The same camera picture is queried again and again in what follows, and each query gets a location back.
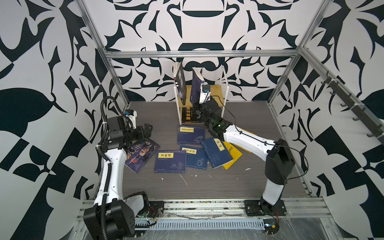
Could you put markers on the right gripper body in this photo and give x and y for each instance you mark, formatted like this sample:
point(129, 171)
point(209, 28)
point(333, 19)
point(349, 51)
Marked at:
point(205, 109)

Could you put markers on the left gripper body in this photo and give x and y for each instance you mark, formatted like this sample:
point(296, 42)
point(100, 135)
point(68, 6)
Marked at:
point(136, 133)

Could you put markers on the purple book with old man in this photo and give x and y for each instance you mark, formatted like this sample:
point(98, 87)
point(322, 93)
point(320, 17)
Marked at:
point(197, 80)

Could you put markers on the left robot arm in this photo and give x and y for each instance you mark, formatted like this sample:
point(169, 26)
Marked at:
point(113, 216)

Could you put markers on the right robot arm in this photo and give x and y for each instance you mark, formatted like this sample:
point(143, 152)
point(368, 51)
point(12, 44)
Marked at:
point(277, 154)

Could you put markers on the black book lying in shelf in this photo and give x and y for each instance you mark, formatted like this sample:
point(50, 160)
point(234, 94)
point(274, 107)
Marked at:
point(189, 115)

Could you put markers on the wooden white bookshelf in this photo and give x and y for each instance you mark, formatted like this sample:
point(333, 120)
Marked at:
point(219, 92)

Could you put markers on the black book leaning upright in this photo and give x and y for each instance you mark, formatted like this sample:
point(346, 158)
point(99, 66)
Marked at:
point(179, 78)

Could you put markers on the yellow book under blue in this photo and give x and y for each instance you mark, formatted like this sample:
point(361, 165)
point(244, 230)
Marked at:
point(235, 154)

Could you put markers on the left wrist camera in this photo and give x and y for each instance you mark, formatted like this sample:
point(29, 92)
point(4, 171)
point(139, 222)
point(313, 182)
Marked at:
point(131, 118)

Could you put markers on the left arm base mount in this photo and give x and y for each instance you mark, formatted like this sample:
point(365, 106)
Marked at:
point(150, 208)

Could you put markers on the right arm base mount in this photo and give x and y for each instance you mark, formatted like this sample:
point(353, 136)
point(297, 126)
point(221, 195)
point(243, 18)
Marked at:
point(263, 208)

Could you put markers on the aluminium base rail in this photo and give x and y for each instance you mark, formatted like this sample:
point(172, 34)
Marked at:
point(217, 209)

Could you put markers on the wall hook rail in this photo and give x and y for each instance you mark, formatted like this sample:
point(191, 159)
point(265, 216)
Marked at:
point(350, 102)

